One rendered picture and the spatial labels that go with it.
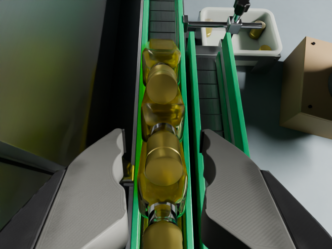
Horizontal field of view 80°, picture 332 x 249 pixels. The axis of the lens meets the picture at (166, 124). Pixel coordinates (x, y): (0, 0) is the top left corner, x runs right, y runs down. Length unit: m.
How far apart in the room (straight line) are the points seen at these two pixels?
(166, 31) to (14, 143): 0.45
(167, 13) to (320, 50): 0.43
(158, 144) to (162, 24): 0.43
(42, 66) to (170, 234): 0.20
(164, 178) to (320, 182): 0.53
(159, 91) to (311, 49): 0.54
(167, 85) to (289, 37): 0.70
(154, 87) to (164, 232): 0.14
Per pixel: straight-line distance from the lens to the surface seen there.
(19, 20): 0.22
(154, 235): 0.19
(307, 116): 0.60
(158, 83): 0.21
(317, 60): 0.69
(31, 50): 0.22
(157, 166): 0.18
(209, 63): 0.51
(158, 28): 0.57
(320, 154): 0.69
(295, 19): 0.94
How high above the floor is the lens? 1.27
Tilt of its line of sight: 68 degrees down
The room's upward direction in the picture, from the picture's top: 5 degrees clockwise
